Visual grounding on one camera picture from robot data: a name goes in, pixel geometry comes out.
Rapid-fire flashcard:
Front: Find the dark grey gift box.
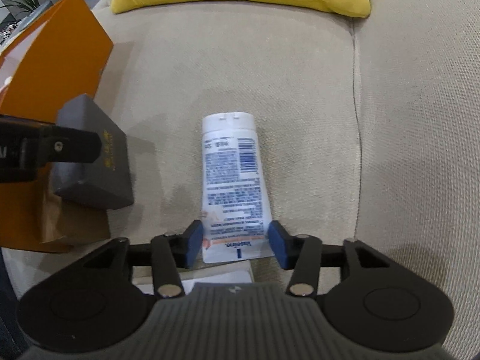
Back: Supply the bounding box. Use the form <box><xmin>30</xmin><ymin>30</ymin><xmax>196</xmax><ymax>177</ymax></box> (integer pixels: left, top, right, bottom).
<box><xmin>50</xmin><ymin>94</ymin><xmax>134</xmax><ymax>210</ymax></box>

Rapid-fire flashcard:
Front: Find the white Vaseline lotion tube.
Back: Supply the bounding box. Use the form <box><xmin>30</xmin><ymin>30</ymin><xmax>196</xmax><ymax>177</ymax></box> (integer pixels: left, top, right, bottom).
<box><xmin>202</xmin><ymin>112</ymin><xmax>273</xmax><ymax>263</ymax></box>

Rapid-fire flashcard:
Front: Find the orange cardboard box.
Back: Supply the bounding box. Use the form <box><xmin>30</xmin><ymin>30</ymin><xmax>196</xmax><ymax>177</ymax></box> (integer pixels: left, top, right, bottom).
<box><xmin>1</xmin><ymin>0</ymin><xmax>113</xmax><ymax>253</ymax></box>

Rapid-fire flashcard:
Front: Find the beige sofa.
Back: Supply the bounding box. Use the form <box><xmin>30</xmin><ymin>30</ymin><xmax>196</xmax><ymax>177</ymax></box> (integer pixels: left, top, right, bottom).
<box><xmin>7</xmin><ymin>0</ymin><xmax>479</xmax><ymax>359</ymax></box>

